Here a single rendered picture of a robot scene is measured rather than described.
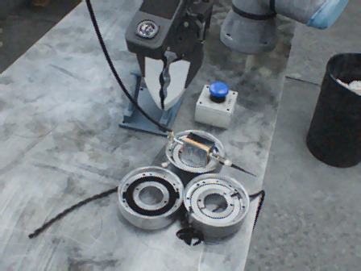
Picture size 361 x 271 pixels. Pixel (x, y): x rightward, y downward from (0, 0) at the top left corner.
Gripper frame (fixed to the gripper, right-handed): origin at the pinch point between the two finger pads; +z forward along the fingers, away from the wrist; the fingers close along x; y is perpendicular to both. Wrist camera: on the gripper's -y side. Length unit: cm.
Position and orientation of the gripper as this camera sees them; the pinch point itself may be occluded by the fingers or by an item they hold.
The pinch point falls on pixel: (163, 103)
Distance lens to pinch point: 60.0
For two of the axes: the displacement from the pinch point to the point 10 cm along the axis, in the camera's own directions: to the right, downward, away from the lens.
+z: -1.3, 8.0, 5.9
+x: -9.5, -2.7, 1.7
